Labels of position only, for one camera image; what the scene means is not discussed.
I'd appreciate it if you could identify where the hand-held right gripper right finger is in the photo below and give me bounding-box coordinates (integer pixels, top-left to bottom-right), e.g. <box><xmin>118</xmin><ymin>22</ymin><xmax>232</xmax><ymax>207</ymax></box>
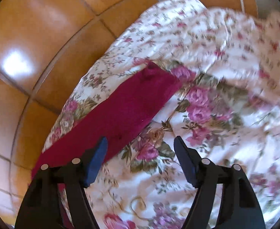
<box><xmin>173</xmin><ymin>135</ymin><xmax>266</xmax><ymax>229</ymax></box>

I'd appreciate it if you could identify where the dark red garment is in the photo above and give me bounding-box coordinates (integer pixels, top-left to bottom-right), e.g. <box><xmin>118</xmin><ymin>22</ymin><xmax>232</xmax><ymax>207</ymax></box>
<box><xmin>31</xmin><ymin>61</ymin><xmax>185</xmax><ymax>229</ymax></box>

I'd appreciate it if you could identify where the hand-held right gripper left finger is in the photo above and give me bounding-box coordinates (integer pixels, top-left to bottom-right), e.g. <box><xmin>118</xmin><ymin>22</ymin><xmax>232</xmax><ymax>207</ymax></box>
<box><xmin>14</xmin><ymin>136</ymin><xmax>108</xmax><ymax>229</ymax></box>

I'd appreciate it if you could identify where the floral bed blanket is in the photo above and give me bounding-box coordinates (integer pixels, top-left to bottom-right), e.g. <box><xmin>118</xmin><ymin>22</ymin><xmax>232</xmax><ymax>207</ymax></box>
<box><xmin>42</xmin><ymin>0</ymin><xmax>280</xmax><ymax>229</ymax></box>

